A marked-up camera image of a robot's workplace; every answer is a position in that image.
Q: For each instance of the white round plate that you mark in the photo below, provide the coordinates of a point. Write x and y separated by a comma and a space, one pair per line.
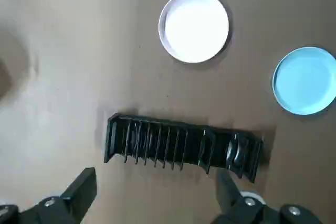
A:
194, 27

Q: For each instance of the black slotted drying rack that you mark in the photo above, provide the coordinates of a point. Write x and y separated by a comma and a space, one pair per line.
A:
183, 142

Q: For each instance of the light blue round plate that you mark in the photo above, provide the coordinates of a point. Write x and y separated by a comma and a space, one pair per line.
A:
304, 82

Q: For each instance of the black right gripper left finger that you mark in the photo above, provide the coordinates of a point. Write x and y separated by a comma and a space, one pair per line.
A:
76, 195

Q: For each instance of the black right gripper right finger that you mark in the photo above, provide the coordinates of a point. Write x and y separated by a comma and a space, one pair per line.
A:
236, 208

